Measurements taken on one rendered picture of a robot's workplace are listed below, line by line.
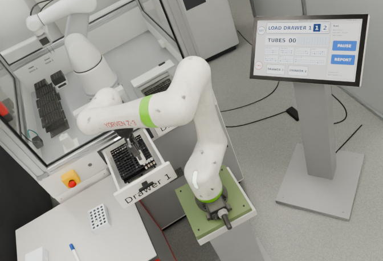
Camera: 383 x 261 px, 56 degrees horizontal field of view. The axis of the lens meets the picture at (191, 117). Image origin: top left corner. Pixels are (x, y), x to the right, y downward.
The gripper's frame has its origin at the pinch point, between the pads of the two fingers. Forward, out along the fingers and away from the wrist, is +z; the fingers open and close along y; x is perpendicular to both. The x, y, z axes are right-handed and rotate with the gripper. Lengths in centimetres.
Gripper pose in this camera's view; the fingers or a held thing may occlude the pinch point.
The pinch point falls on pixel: (140, 157)
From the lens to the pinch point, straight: 173.5
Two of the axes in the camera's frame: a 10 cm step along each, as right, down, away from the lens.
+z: 3.1, 7.5, 5.8
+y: 2.0, 5.5, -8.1
